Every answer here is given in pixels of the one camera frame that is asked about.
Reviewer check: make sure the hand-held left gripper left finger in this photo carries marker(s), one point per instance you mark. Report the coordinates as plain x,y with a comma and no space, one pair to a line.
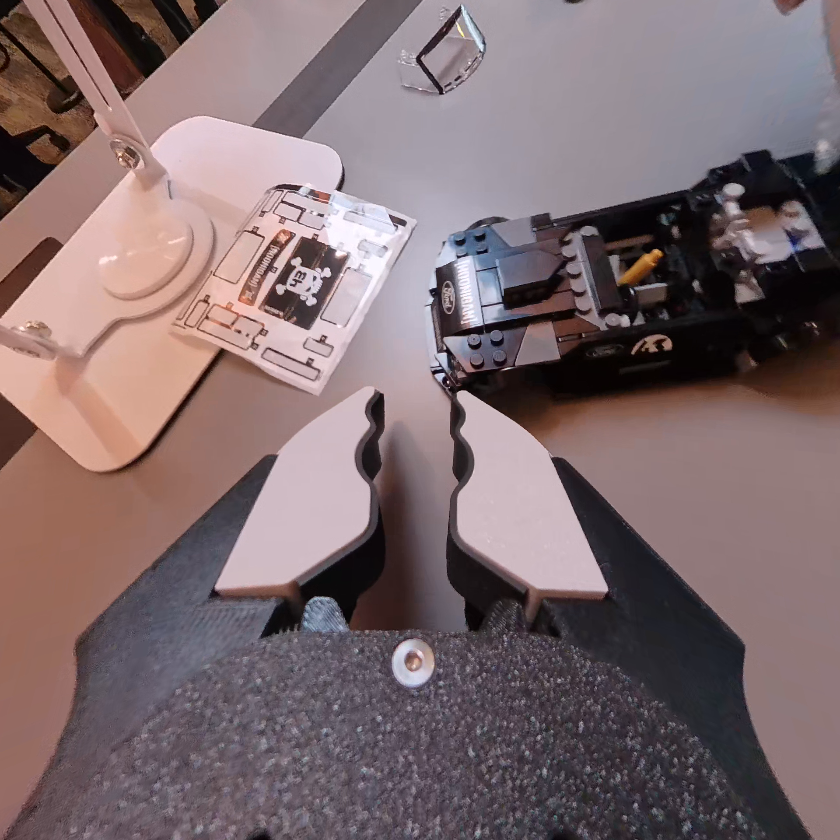
309,512

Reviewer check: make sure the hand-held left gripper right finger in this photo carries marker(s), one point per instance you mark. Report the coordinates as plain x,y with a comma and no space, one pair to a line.
525,512

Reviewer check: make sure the black lego car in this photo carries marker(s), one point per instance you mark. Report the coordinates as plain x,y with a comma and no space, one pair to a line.
551,315

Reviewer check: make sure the clear lego windshield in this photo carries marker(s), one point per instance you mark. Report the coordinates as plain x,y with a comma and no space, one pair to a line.
446,53

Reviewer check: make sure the sticker sheet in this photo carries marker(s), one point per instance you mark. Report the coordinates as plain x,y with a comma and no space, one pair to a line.
302,282

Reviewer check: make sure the white booklet stand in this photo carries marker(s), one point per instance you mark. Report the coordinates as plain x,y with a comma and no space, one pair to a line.
131,263

